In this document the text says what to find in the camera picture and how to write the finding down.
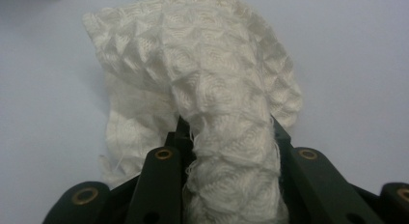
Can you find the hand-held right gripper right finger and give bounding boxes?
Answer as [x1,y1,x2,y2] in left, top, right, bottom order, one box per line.
[270,116,294,174]

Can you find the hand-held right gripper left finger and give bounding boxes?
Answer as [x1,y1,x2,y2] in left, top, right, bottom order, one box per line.
[164,116,197,187]

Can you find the white waffle-weave cloth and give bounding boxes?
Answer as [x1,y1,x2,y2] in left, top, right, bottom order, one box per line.
[81,0,303,224]

